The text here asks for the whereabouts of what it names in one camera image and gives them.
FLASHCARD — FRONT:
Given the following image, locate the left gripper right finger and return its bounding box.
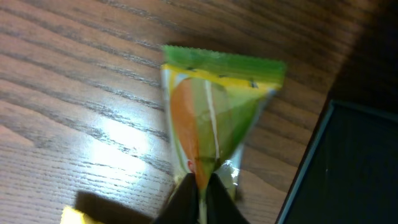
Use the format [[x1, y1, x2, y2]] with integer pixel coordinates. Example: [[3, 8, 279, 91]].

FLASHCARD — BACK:
[[206, 174, 249, 224]]

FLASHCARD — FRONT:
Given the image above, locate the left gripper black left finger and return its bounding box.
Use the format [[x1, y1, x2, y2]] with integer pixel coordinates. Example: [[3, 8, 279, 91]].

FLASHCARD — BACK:
[[153, 173, 199, 224]]

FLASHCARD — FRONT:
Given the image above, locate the yellow chocolate snack packet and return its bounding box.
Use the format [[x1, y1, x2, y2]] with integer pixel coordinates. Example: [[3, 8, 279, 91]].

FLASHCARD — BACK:
[[60, 207, 103, 224]]

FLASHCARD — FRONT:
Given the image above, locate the green snack packet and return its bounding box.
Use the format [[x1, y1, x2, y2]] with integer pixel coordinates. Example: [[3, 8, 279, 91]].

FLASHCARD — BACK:
[[162, 45, 287, 223]]

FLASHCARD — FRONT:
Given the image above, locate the dark green box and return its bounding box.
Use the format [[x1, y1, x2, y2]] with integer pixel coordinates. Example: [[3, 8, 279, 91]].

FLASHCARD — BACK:
[[277, 101, 397, 224]]

